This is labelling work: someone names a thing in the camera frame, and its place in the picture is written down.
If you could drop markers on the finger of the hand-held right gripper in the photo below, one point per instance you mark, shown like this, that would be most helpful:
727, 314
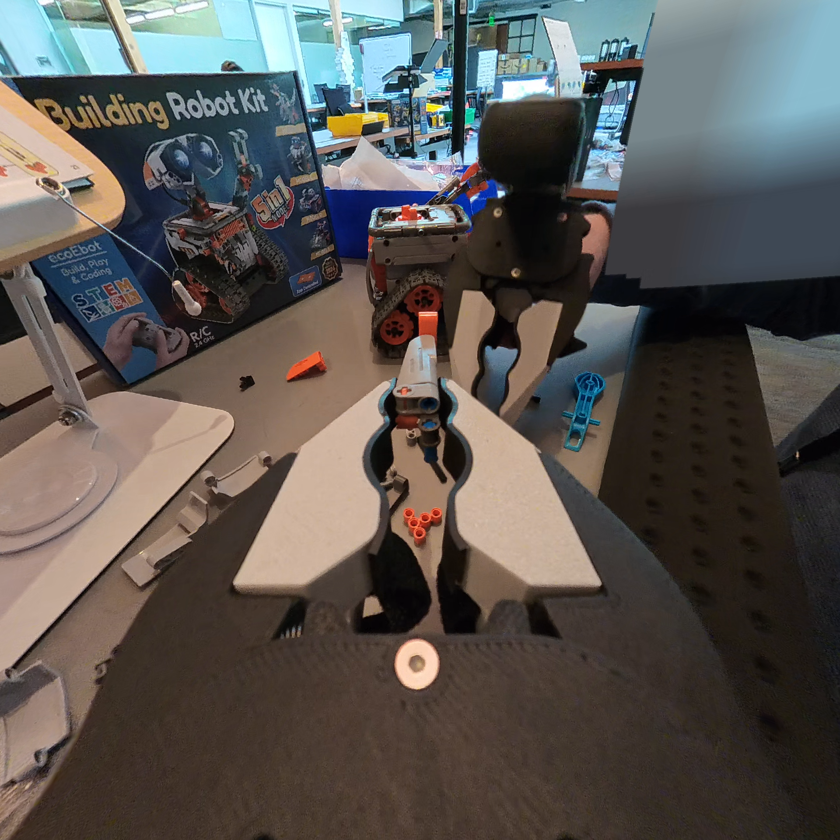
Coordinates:
467, 334
535, 354

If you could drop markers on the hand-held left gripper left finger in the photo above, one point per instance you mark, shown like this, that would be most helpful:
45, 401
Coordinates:
315, 512

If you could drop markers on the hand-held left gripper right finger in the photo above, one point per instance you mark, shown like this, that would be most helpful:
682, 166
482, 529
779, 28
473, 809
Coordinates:
525, 518

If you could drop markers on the orange short beam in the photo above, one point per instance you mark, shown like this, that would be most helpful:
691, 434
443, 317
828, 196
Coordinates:
428, 323

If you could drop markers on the grey toy actuator assembly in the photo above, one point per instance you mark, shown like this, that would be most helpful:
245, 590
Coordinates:
417, 367

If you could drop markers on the person's right forearm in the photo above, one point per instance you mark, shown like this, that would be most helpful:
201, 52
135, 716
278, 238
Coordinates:
689, 305

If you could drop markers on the person's right hand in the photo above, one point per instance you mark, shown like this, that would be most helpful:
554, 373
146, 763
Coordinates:
602, 236

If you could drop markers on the light blue separator tool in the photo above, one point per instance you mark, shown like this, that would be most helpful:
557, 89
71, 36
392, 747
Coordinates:
581, 413

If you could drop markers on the grey tracked toy robot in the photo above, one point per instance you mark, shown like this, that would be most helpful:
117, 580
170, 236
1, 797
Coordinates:
413, 249

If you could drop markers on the orange T-shaped connector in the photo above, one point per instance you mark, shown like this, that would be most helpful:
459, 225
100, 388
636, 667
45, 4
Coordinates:
423, 522

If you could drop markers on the orange angled panel piece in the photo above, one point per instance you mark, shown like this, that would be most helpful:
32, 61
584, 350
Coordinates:
305, 369

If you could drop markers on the black studded foam mat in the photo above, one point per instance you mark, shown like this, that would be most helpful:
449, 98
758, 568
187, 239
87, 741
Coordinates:
689, 525

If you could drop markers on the white stand with wooden tray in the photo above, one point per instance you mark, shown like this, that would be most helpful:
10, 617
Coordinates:
164, 446

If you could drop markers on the blue plastic bin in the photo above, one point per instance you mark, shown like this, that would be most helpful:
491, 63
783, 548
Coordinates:
348, 216

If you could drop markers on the white crumpled paper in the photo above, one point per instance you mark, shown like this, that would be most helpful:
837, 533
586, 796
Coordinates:
367, 170

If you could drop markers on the black pole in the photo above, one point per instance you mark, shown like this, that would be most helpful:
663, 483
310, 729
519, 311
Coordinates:
459, 79

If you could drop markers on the white flip chart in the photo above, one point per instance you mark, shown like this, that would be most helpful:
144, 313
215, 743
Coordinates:
561, 52

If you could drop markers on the wooden high table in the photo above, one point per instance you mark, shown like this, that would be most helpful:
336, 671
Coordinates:
610, 64

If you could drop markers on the yellow plastic bin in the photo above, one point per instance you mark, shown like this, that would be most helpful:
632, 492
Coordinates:
354, 124

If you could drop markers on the whiteboard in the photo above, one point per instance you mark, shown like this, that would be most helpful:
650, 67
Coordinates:
384, 62

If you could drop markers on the person's torso in blue sweater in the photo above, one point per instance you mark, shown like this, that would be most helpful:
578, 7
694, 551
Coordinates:
807, 590

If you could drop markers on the blue printed cardboard box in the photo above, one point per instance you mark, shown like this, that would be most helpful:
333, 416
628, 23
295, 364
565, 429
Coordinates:
197, 197

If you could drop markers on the white instruction booklet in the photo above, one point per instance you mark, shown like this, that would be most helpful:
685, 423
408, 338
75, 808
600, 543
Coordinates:
33, 151

